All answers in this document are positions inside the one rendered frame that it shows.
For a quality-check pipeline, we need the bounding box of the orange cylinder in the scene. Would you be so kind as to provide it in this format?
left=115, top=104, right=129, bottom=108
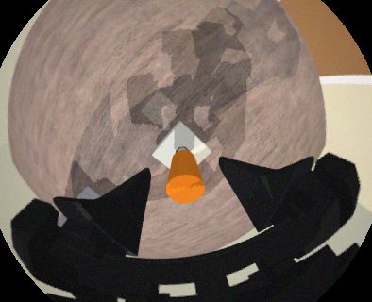
left=166, top=150, right=205, bottom=203

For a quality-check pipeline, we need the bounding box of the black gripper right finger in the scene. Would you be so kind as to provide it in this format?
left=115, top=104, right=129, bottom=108
left=219, top=156, right=314, bottom=233

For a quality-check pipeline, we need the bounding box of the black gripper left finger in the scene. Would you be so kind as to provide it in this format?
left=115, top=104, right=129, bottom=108
left=53, top=167, right=152, bottom=257

